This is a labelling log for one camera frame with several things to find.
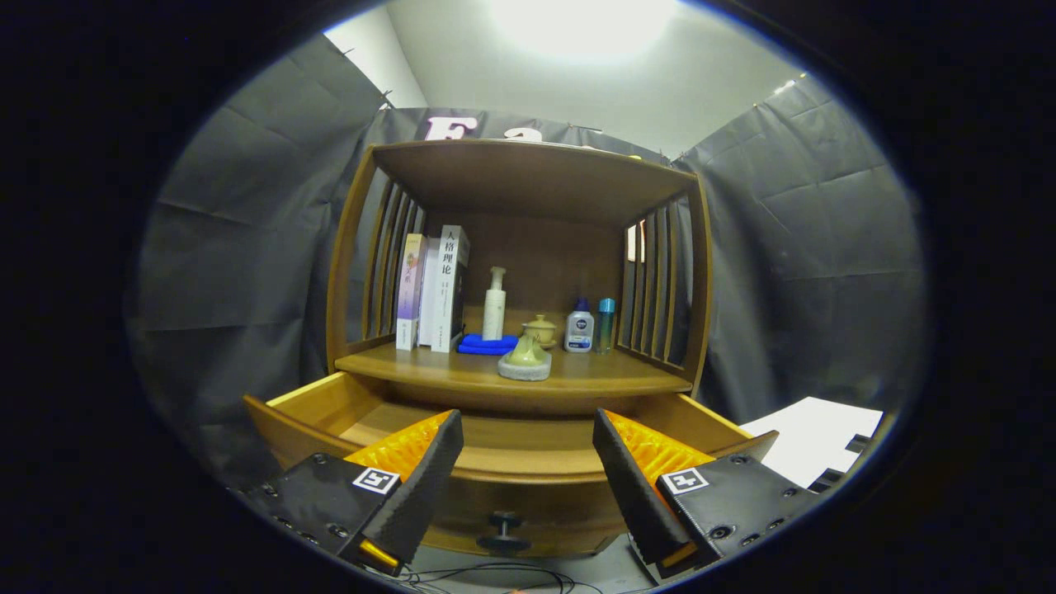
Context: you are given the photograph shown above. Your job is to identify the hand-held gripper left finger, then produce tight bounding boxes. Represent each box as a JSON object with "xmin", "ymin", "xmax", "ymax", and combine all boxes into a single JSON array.
[{"xmin": 243, "ymin": 410, "xmax": 465, "ymax": 578}]

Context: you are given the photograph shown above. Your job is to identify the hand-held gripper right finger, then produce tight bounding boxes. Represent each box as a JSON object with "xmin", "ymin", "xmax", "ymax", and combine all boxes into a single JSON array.
[{"xmin": 592, "ymin": 408, "xmax": 826, "ymax": 580}]

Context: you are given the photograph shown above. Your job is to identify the wooden drawer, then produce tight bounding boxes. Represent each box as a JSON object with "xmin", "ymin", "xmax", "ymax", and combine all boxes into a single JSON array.
[{"xmin": 242, "ymin": 370, "xmax": 780, "ymax": 558}]

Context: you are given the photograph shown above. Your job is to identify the pale green brush grey pad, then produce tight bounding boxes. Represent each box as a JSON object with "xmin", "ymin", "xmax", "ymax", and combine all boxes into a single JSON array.
[{"xmin": 497, "ymin": 332, "xmax": 553, "ymax": 382}]

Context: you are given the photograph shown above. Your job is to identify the wooden countertop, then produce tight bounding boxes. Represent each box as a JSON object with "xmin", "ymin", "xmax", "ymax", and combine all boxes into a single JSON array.
[{"xmin": 334, "ymin": 341, "xmax": 694, "ymax": 397}]

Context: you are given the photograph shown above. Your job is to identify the wooden cabinet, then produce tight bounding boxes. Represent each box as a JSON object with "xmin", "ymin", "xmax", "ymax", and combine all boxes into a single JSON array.
[{"xmin": 326, "ymin": 139, "xmax": 714, "ymax": 417}]

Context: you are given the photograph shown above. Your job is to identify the blue folded cloth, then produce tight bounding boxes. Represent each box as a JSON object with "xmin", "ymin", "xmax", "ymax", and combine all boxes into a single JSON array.
[{"xmin": 458, "ymin": 332, "xmax": 521, "ymax": 356}]

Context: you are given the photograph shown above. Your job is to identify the white bottle with blue cap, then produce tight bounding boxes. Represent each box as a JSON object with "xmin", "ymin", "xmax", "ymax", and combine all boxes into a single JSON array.
[{"xmin": 564, "ymin": 298, "xmax": 596, "ymax": 354}]

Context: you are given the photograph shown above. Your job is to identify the thin white book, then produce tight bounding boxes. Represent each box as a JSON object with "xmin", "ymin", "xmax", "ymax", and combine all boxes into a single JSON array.
[{"xmin": 418, "ymin": 238, "xmax": 442, "ymax": 347}]

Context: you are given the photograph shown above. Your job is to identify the white pump bottle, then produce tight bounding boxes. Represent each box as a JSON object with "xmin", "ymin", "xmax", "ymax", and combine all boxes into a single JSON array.
[{"xmin": 482, "ymin": 266, "xmax": 507, "ymax": 342}]

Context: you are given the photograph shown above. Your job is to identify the beige lidded tea cup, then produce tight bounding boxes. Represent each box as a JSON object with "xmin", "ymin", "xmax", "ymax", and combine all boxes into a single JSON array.
[{"xmin": 522, "ymin": 313, "xmax": 559, "ymax": 349}]

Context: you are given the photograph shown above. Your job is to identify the purple book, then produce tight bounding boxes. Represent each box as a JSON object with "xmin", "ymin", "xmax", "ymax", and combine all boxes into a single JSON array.
[{"xmin": 396, "ymin": 233, "xmax": 428, "ymax": 351}]

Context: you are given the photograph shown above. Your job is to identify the white and black book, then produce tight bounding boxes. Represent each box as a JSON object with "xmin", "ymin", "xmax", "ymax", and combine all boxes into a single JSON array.
[{"xmin": 431, "ymin": 224, "xmax": 471, "ymax": 354}]

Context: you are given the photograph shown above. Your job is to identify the black cable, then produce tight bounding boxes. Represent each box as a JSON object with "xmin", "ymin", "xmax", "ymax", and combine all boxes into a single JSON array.
[{"xmin": 363, "ymin": 563, "xmax": 607, "ymax": 594}]

